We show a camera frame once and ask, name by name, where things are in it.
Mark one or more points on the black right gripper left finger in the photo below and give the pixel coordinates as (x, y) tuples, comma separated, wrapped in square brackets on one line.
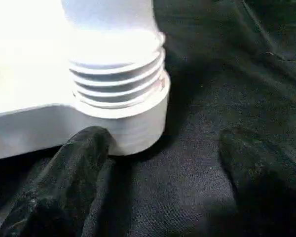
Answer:
[(59, 187)]

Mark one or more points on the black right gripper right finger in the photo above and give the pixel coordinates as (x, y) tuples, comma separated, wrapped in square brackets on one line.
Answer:
[(266, 187)]

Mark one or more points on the white plastic table top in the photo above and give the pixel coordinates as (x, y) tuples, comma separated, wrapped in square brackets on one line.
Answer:
[(29, 64)]

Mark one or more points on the white plastic table leg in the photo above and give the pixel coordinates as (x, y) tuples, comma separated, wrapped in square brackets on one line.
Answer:
[(113, 49)]

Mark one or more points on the black work mat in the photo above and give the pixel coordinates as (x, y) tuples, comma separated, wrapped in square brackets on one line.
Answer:
[(227, 79)]

